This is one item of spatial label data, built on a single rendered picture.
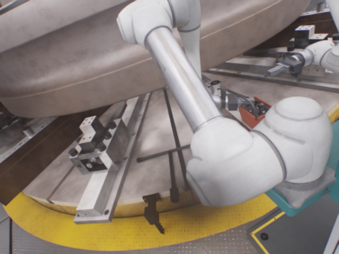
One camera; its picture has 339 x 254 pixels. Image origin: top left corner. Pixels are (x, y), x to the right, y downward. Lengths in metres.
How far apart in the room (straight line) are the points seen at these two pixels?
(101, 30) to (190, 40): 0.97
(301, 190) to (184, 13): 0.69
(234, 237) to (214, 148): 1.23
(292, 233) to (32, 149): 2.41
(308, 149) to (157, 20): 0.58
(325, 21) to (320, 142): 2.84
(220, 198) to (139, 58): 1.34
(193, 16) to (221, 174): 0.60
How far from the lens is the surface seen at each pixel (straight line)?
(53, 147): 2.71
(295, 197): 0.70
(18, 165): 2.59
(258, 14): 1.99
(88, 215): 1.74
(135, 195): 1.69
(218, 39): 1.75
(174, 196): 1.49
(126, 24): 0.78
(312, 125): 0.55
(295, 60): 1.31
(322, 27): 3.37
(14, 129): 3.51
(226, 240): 1.68
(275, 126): 0.55
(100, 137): 1.78
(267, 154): 0.53
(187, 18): 0.85
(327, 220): 1.42
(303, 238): 1.35
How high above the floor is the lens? 1.55
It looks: 34 degrees down
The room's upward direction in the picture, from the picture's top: 22 degrees counter-clockwise
